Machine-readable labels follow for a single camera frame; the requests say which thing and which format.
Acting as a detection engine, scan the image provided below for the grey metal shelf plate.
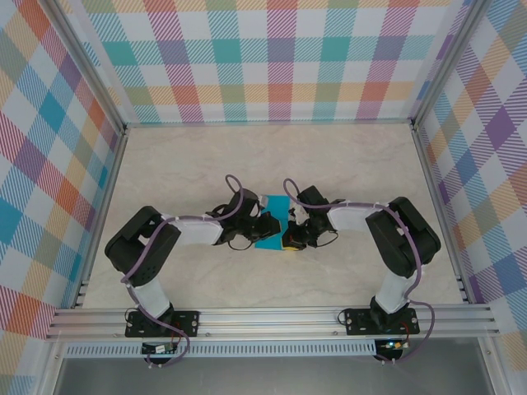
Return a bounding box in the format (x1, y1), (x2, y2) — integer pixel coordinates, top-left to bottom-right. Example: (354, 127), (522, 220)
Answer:
(53, 356), (495, 395)

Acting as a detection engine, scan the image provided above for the white slotted cable duct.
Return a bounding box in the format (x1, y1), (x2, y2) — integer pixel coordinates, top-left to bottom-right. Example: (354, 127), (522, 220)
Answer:
(63, 339), (378, 358)

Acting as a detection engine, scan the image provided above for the thin black right gripper cable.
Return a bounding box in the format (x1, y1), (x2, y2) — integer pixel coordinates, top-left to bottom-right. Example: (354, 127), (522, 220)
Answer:
(315, 229), (339, 249)

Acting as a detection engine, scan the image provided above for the aluminium frame leg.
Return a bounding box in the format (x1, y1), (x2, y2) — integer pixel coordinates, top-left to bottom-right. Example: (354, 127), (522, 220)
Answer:
(478, 337), (508, 395)
(39, 340), (65, 395)

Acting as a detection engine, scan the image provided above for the aluminium mounting rail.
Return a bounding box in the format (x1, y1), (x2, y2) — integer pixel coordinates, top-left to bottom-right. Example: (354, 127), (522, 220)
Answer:
(44, 304), (501, 342)

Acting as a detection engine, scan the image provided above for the dark circuit board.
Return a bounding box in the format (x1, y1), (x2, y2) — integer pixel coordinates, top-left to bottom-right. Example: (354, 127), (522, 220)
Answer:
(142, 342), (179, 356)

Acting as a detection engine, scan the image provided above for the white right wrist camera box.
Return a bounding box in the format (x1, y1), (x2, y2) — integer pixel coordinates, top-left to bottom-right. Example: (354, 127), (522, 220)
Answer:
(287, 205), (310, 225)

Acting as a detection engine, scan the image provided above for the aluminium table edge rail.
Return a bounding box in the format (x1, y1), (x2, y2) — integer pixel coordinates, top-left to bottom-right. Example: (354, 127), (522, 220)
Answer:
(410, 123), (473, 305)
(72, 125), (129, 309)

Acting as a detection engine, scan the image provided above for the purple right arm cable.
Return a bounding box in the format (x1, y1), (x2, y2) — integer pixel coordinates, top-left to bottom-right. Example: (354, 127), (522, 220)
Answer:
(282, 177), (436, 365)

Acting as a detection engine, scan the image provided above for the blue paper sheet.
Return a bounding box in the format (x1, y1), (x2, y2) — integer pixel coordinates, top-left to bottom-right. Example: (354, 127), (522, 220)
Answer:
(254, 193), (291, 251)

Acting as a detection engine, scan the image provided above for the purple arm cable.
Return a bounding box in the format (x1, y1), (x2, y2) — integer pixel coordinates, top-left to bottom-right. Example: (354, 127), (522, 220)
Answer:
(282, 177), (436, 365)
(121, 174), (264, 369)

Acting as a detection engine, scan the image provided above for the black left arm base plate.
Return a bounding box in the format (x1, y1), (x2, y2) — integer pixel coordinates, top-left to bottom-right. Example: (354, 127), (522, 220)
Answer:
(124, 310), (201, 338)

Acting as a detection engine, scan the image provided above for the thin black left gripper cable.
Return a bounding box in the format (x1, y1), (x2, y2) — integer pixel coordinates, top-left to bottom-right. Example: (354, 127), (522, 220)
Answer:
(226, 237), (254, 253)

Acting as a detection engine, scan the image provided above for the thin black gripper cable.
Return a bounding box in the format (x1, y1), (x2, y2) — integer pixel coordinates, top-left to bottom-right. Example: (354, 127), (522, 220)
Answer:
(315, 229), (339, 249)
(226, 237), (254, 253)

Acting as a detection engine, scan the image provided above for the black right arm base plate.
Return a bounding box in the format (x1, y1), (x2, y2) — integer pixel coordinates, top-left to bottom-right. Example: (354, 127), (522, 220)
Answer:
(344, 308), (421, 337)

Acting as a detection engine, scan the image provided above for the aluminium frame post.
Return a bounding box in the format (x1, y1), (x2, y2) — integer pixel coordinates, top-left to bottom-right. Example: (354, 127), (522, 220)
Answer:
(48, 0), (128, 135)
(410, 0), (494, 129)

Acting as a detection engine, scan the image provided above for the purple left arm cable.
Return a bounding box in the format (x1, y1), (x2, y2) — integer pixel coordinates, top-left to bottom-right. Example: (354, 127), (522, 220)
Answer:
(121, 174), (264, 369)

